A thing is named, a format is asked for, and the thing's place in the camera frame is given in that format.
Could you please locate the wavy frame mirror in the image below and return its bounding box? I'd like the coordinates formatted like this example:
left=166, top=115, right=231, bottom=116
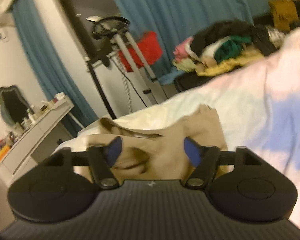
left=0, top=85, right=28, bottom=128

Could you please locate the group of cosmetic bottles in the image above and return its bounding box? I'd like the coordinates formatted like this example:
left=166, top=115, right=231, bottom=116
left=7, top=94, right=65, bottom=138

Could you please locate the wide teal curtain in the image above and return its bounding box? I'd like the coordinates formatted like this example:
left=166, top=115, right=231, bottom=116
left=102, top=0, right=280, bottom=83

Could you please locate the narrow teal curtain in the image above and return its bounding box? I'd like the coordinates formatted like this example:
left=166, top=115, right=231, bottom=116
left=10, top=0, right=98, bottom=137

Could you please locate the white dressing table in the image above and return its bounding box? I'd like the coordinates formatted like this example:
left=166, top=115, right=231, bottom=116
left=0, top=97, right=75, bottom=183

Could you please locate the brown paper bag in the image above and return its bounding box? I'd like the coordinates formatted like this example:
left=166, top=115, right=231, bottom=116
left=268, top=0, right=298, bottom=32

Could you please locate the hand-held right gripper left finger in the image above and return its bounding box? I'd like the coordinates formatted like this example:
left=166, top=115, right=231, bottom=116
left=43, top=136, right=122, bottom=190

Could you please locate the tan printed t-shirt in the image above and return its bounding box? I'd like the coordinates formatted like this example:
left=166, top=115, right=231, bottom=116
left=86, top=104, right=228, bottom=183

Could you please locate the pastel tie-dye blanket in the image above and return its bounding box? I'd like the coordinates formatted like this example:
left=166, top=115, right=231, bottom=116
left=52, top=27, right=300, bottom=235

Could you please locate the dark window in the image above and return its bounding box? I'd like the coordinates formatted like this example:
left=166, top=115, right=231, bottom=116
left=50, top=0, right=127, bottom=62

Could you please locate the black white upright stand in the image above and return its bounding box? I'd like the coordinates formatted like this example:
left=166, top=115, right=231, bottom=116
left=84, top=55, right=120, bottom=119

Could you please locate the pile of mixed clothes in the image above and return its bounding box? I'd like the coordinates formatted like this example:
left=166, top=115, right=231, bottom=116
left=172, top=19, right=283, bottom=78

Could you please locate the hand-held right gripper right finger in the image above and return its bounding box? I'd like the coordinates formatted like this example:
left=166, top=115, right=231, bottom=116
left=183, top=137, right=262, bottom=189

